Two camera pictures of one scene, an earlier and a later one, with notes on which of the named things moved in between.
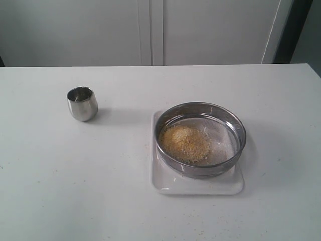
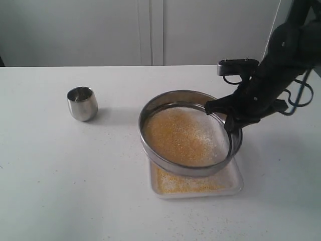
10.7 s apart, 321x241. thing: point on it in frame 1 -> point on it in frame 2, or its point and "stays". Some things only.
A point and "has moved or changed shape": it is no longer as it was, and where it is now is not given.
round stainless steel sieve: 200,139 -> 190,98
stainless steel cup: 83,103 stays
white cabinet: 92,33 stays
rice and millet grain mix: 184,144 has moved or changed shape
